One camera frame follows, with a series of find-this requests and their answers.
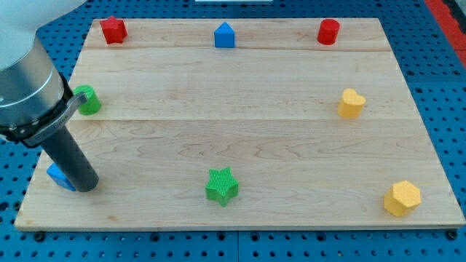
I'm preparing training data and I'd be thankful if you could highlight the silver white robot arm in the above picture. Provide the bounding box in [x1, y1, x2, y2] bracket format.
[1, 0, 88, 148]

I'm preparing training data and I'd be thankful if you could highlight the blue triangle block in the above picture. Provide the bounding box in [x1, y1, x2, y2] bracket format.
[214, 22, 235, 48]

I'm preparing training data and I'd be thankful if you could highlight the wooden board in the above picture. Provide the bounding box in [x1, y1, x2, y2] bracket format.
[15, 18, 465, 231]

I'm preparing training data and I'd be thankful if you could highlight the green star block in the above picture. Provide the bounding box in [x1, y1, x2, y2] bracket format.
[205, 167, 239, 207]

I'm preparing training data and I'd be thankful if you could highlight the yellow heart block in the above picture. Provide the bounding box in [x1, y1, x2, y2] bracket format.
[337, 88, 366, 119]

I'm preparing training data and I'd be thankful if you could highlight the red cylinder block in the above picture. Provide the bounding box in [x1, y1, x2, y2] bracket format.
[317, 18, 340, 45]

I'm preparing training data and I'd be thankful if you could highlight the green cylinder block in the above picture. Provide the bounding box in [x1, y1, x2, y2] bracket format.
[73, 85, 102, 116]

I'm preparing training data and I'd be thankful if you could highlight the red star block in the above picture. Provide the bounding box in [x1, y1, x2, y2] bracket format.
[99, 16, 127, 44]

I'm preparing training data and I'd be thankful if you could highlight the dark grey cylindrical pointer tool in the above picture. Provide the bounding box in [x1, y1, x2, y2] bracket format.
[41, 127, 99, 192]

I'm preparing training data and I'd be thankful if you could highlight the yellow hexagon block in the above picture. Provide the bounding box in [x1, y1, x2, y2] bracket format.
[383, 180, 422, 217]

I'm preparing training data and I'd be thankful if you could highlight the blue cube block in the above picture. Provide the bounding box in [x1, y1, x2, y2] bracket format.
[47, 163, 76, 191]

